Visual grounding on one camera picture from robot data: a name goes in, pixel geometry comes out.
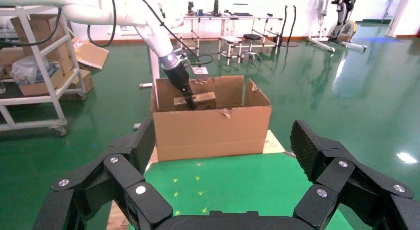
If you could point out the small white step stool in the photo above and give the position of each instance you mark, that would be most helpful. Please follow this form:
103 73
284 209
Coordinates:
229 40

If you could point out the white wheeled shelf cart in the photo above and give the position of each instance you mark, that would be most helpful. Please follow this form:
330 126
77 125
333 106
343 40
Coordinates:
26 99

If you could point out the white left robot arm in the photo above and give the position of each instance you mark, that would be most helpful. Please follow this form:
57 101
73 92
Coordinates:
98 13

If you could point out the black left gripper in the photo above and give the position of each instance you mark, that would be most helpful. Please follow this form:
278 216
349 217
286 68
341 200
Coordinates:
178 77

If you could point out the tall cardboard box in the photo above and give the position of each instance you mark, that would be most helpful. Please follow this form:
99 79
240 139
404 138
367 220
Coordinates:
42 28

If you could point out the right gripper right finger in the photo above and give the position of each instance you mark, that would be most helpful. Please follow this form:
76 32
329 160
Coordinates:
354 192

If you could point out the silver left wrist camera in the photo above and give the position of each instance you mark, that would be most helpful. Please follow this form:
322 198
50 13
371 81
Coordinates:
200 72

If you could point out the clear plastic bag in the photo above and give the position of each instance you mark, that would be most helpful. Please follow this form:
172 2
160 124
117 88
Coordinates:
23 69

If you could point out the small brown cardboard box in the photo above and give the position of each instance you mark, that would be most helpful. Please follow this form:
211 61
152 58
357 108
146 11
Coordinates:
205 102

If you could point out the silver metal binder clip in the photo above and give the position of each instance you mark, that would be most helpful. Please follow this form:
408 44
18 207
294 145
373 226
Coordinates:
289 154
137 126

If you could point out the green cloth mat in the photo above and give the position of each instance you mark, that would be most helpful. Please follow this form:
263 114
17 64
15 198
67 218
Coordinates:
236 182

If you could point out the black bottle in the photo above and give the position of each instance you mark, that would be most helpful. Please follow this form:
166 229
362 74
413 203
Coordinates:
216 6

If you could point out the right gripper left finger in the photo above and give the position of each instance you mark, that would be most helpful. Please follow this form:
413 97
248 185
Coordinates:
108 192

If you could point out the large open cardboard carton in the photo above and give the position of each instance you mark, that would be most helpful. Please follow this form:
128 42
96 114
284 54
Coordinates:
210 133

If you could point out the flat low cardboard box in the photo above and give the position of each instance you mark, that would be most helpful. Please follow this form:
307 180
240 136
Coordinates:
36 89

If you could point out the white pipe frame table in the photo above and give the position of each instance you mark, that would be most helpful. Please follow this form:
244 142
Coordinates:
229 18

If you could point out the small cardboard storage box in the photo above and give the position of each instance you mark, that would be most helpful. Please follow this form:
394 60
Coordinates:
85 80

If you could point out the black round swivel stool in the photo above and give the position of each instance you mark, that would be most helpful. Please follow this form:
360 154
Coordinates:
252 37

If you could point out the white frame test rig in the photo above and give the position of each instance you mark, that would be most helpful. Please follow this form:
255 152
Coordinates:
343 21

